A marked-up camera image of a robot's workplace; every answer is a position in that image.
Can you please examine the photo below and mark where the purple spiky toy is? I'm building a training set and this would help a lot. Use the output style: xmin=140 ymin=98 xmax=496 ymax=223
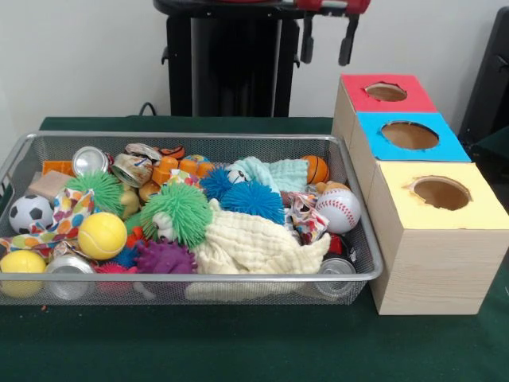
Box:
xmin=134 ymin=238 xmax=196 ymax=275

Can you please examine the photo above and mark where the dark green table cloth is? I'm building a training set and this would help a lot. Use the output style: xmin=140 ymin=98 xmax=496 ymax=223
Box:
xmin=0 ymin=115 xmax=509 ymax=382

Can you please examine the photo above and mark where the orange basketball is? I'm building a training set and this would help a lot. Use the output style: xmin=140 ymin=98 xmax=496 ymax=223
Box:
xmin=301 ymin=154 xmax=330 ymax=185

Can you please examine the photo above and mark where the green spiky ball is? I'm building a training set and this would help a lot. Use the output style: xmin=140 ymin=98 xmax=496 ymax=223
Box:
xmin=139 ymin=182 xmax=212 ymax=246

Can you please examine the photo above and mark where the smooth yellow ball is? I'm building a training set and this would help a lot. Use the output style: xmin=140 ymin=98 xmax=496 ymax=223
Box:
xmin=0 ymin=249 xmax=48 ymax=298

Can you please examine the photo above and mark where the white baseball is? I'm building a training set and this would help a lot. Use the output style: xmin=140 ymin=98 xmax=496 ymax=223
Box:
xmin=315 ymin=187 xmax=362 ymax=234

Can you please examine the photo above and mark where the green covered side table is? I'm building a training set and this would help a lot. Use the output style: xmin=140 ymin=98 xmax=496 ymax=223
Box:
xmin=472 ymin=127 xmax=509 ymax=160

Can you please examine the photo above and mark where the mint green cloth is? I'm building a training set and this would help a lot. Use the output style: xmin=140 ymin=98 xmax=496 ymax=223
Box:
xmin=230 ymin=156 xmax=309 ymax=196

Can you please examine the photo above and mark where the wooden box with three holes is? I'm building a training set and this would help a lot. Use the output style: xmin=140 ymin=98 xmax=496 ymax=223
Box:
xmin=331 ymin=73 xmax=509 ymax=316

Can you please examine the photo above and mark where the black cable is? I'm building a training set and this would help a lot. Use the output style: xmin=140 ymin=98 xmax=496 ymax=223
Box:
xmin=138 ymin=102 xmax=172 ymax=117

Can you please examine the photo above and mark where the silver mesh bin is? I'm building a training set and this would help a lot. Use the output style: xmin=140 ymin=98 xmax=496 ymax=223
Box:
xmin=0 ymin=131 xmax=385 ymax=306

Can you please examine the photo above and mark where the blue spiky ball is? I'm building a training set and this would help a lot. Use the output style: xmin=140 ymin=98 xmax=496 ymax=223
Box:
xmin=220 ymin=181 xmax=286 ymax=226

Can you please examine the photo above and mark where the cream cloth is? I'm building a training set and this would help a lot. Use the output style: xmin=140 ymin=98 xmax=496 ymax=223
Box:
xmin=194 ymin=198 xmax=331 ymax=275

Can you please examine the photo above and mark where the yellow tennis ball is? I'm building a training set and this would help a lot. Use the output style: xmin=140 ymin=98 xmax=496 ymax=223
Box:
xmin=77 ymin=212 xmax=128 ymax=261

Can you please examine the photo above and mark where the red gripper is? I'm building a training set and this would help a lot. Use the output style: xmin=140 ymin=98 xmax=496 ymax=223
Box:
xmin=296 ymin=0 xmax=371 ymax=67

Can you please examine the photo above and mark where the black upright panel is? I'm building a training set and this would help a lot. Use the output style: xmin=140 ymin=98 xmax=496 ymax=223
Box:
xmin=457 ymin=6 xmax=509 ymax=184

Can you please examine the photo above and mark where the black and white soccer ball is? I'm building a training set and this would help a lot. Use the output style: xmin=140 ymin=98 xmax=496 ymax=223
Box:
xmin=8 ymin=193 xmax=55 ymax=235

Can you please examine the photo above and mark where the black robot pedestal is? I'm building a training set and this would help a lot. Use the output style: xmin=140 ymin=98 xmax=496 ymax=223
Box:
xmin=153 ymin=0 xmax=319 ymax=118

